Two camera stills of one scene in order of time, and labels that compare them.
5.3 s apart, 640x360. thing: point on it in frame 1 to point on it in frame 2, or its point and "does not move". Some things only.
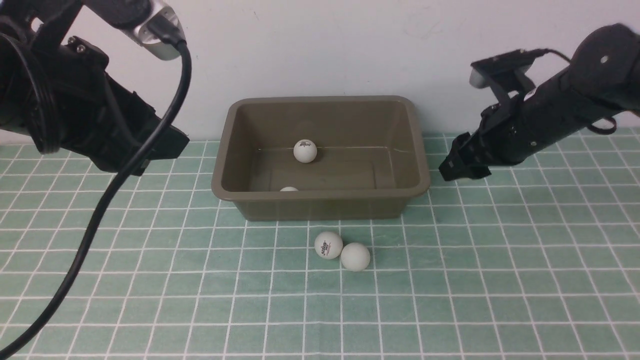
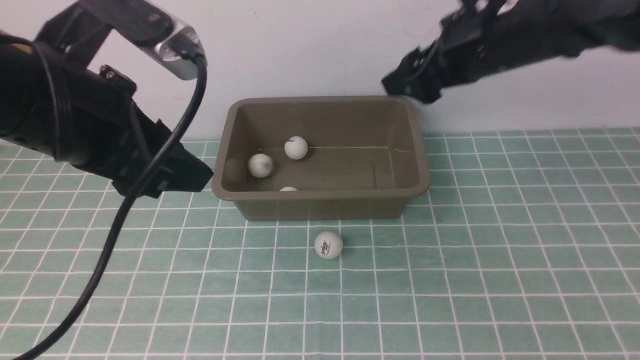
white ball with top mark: x=305 y=151 to x=296 y=147
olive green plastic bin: x=372 y=157 does not move
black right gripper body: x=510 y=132 to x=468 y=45
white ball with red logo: x=328 y=245 does not move
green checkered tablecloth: x=536 y=259 does not move
